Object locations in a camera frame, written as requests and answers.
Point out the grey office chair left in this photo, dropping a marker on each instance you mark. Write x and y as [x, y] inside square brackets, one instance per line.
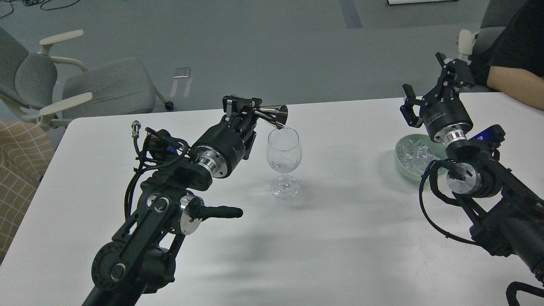
[52, 91]

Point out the clear wine glass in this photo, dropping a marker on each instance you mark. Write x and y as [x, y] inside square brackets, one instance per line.
[284, 155]

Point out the person in black shirt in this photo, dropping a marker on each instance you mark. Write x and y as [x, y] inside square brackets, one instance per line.
[514, 64]

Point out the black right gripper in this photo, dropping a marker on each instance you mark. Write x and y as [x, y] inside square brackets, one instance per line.
[441, 110]

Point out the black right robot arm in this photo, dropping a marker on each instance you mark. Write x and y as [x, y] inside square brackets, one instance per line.
[506, 215]

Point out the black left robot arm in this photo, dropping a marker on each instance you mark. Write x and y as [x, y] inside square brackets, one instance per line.
[161, 208]

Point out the steel double jigger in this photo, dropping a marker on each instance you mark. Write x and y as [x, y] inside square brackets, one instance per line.
[274, 115]

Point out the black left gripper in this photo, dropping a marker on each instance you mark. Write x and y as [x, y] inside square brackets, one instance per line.
[222, 147]

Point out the green bowl of ice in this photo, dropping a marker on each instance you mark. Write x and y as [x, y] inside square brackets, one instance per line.
[414, 152]

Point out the grey office chair right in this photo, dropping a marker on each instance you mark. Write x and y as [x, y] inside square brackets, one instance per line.
[477, 47]

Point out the metal floor plate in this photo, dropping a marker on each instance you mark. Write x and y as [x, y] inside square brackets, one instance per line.
[182, 82]

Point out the grey office chair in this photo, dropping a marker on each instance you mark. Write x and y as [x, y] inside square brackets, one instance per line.
[477, 47]
[52, 91]

